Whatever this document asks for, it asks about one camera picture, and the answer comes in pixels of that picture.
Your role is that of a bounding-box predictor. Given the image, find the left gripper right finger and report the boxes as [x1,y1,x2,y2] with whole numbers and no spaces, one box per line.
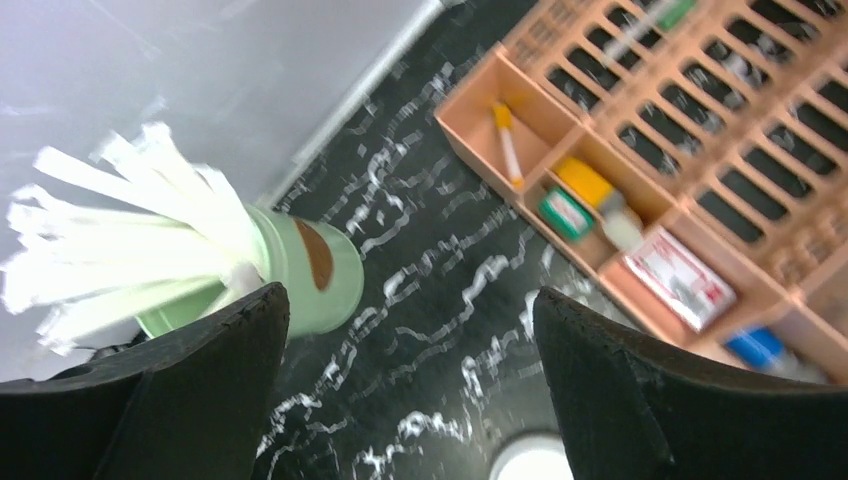
[533,287,847,479]

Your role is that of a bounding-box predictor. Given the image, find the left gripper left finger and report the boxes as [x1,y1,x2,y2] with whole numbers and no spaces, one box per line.
[1,283,290,479]

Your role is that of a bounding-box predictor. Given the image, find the stack of white cup lids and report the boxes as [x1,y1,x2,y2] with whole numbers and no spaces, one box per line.
[488,432,575,480]

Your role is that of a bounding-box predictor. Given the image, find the blue packet in rack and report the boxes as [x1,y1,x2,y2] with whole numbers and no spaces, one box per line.
[724,327,830,385]

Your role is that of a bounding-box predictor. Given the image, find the red sugar packet box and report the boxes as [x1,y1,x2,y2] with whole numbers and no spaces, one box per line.
[624,227,737,332]

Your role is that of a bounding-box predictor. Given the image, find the green cup of straws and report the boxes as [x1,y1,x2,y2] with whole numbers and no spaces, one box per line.
[1,122,365,355]

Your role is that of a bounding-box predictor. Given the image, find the green yellow packets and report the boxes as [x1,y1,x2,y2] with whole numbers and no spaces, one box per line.
[537,156,643,250]

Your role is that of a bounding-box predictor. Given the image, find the orange plastic file rack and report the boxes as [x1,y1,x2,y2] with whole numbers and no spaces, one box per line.
[435,1,847,384]

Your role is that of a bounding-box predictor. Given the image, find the yellow white sachet stick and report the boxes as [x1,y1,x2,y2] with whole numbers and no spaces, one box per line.
[492,102,524,189]

